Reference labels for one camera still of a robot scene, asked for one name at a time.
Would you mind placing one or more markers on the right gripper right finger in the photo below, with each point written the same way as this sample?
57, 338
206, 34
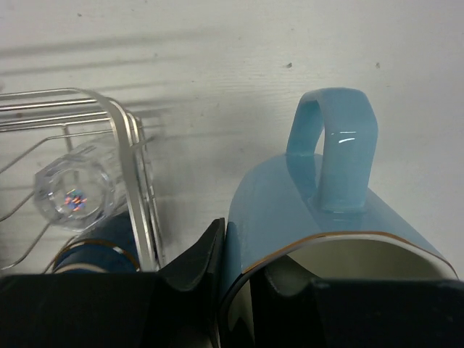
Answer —
297, 310

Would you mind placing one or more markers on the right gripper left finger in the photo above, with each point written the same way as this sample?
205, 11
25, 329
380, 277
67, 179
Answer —
174, 307

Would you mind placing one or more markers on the small dark blue cup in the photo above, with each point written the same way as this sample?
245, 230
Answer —
108, 248

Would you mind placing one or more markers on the light blue mug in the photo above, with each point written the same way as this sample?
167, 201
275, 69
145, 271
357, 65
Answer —
313, 203

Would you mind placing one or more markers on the clear glass right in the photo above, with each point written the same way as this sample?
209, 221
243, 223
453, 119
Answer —
82, 188

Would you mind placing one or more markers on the wire dish rack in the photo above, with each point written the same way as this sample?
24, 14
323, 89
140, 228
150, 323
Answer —
37, 127

